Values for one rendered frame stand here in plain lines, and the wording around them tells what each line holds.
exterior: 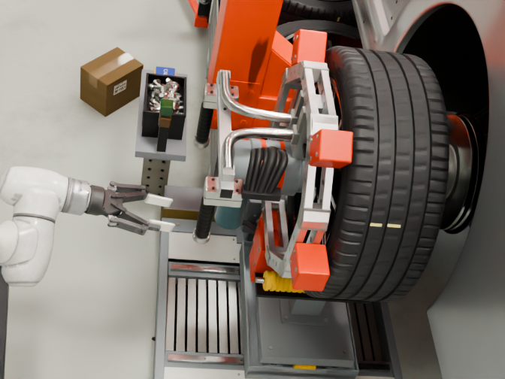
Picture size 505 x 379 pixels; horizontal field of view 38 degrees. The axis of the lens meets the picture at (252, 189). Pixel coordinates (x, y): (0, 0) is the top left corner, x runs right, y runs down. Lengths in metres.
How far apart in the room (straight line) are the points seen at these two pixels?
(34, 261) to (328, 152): 0.73
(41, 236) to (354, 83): 0.82
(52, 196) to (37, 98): 1.51
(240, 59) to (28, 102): 1.27
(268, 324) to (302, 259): 0.70
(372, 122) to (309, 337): 0.93
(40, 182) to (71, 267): 0.91
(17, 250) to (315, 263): 0.69
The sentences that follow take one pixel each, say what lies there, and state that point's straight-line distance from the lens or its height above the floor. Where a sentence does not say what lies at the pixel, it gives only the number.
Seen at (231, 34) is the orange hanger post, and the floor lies 0.91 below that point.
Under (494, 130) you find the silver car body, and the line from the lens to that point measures 1.64.
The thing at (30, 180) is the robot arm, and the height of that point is 0.84.
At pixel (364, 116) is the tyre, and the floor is 1.16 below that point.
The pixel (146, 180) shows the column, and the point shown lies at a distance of 2.85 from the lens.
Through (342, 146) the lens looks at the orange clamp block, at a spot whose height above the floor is 1.14.
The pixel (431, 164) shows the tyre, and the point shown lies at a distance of 1.70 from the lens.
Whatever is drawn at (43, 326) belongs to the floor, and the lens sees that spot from 2.57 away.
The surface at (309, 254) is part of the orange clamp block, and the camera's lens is 1.71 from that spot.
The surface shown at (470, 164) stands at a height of 0.98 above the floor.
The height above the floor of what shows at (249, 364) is 0.17.
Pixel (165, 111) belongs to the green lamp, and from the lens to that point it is 2.33.
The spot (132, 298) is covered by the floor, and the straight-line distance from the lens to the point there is 2.63.
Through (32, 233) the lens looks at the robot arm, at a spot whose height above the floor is 0.79.
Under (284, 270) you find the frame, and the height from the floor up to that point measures 0.77.
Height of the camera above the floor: 2.20
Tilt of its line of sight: 47 degrees down
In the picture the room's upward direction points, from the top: 15 degrees clockwise
